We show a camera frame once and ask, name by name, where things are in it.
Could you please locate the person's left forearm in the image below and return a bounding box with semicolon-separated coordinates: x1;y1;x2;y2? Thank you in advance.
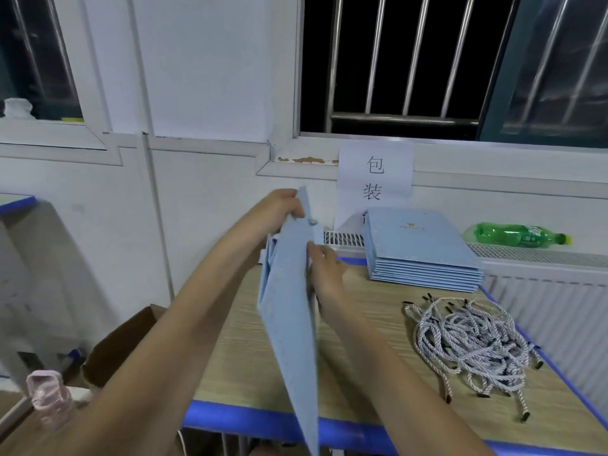
0;214;281;456

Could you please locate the light blue paper bag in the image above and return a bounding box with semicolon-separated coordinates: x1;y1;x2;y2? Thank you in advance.
257;186;320;456

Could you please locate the green plastic bottle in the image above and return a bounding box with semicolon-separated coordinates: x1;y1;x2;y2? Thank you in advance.
474;222;573;250

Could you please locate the white lump on sill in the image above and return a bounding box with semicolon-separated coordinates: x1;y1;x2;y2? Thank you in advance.
2;98;37;120

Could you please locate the brown cardboard box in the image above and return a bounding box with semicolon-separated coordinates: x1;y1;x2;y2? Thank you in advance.
80;304;168;391

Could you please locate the metal window grille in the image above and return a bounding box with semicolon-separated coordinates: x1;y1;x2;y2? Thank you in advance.
325;0;608;129

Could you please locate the white wall pipe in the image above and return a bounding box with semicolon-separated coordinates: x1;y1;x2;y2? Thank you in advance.
126;0;175;307

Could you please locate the person's right hand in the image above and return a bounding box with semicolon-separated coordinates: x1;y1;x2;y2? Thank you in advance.
306;242;351;315

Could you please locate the person's left hand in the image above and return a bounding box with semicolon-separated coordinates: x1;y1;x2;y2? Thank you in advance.
256;188;306;239

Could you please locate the pink water bottle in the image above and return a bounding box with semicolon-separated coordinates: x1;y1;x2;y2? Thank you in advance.
26;370;79;433

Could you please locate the white paper sign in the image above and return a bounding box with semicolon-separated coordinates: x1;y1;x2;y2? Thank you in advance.
334;139;415;231

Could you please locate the blue-edged white table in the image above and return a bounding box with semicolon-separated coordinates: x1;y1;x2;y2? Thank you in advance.
0;194;62;380

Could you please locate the green window sash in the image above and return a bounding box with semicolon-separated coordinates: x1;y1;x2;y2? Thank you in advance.
479;0;608;149

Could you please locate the pile of white rope handles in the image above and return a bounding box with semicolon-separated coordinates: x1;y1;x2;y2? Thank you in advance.
403;294;545;423

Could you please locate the stack of blue paper bags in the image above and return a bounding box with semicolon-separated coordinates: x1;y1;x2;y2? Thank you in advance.
363;207;485;294

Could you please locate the person's right forearm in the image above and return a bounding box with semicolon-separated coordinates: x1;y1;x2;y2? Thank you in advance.
317;292;483;456

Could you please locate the white radiator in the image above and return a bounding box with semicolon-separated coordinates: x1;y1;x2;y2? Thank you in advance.
324;229;608;425

